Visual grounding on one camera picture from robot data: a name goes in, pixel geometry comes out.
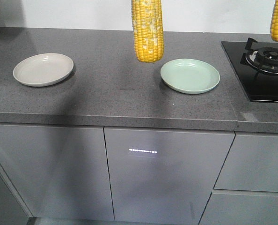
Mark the grey side stone countertop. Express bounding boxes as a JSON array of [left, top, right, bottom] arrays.
[[0, 27, 278, 133]]

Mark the black gas stove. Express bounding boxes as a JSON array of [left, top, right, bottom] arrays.
[[221, 37, 278, 103]]

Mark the grey drawer cabinet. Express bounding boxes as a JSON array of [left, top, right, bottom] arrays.
[[199, 132, 278, 225]]

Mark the near stove burner grate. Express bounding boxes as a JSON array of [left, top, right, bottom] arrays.
[[240, 37, 278, 75]]

